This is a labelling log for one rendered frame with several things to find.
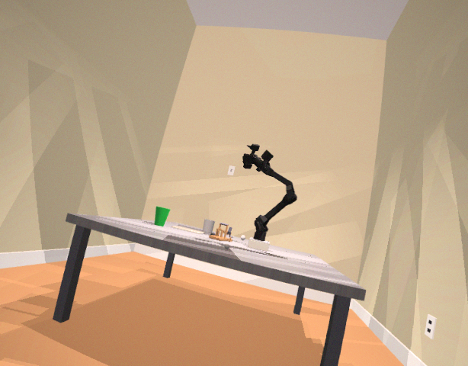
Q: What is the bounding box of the green cup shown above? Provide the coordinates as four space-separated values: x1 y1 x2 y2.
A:
154 207 170 226

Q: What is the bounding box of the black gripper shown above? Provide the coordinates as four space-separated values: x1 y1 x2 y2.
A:
243 144 260 169

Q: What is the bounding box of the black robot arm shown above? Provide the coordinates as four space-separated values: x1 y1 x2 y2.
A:
242 150 297 241

